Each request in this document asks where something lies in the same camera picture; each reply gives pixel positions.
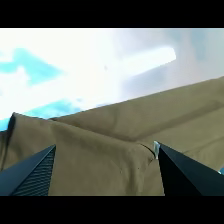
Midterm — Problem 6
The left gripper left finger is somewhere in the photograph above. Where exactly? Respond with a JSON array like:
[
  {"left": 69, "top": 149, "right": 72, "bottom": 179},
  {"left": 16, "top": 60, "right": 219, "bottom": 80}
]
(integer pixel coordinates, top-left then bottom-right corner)
[{"left": 0, "top": 144, "right": 57, "bottom": 197}]

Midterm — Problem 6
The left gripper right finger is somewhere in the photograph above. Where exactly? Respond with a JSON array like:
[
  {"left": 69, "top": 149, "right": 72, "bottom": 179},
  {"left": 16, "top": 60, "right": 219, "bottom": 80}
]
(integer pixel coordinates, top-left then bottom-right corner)
[{"left": 153, "top": 140, "right": 224, "bottom": 197}]

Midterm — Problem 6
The brown shirt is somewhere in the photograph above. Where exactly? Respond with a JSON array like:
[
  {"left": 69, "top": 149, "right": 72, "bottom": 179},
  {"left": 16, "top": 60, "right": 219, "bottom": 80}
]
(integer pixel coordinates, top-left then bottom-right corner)
[{"left": 0, "top": 76, "right": 224, "bottom": 197}]

